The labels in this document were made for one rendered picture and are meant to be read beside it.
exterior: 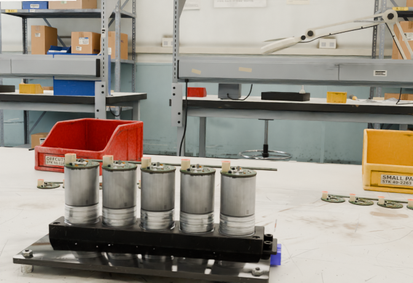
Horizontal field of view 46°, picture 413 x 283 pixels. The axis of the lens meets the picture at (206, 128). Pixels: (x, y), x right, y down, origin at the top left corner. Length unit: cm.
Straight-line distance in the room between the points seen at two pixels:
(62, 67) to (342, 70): 151
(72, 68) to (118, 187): 252
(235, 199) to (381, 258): 12
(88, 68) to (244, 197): 251
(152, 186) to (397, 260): 18
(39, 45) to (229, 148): 206
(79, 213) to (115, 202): 3
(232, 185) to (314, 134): 439
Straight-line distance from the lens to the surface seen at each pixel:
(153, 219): 34
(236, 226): 33
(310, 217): 46
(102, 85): 280
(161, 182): 33
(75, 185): 35
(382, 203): 53
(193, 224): 34
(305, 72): 256
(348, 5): 475
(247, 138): 474
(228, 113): 266
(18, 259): 34
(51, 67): 291
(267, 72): 257
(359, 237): 42
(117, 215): 35
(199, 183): 33
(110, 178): 34
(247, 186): 33
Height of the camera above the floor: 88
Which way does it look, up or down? 6 degrees down
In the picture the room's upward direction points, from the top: 1 degrees clockwise
